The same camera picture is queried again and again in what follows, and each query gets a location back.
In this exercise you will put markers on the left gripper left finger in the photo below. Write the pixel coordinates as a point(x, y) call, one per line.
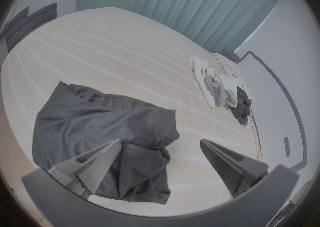
point(97, 166)

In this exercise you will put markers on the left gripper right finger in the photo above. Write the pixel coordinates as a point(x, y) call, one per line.
point(225, 166)

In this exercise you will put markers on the black T-shirt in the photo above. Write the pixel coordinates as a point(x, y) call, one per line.
point(87, 116)

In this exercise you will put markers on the pile of clothes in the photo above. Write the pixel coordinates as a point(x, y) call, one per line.
point(212, 81)

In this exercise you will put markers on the bed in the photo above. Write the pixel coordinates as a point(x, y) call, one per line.
point(125, 58)

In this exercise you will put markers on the black shiny garment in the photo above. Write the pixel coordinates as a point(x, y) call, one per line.
point(242, 108)

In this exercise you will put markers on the white printed pillow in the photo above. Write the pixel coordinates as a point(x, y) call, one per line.
point(231, 67)

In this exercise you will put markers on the grey bedside table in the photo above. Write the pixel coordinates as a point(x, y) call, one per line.
point(231, 55)

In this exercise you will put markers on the black chest of drawers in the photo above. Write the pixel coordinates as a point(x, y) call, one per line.
point(30, 23)

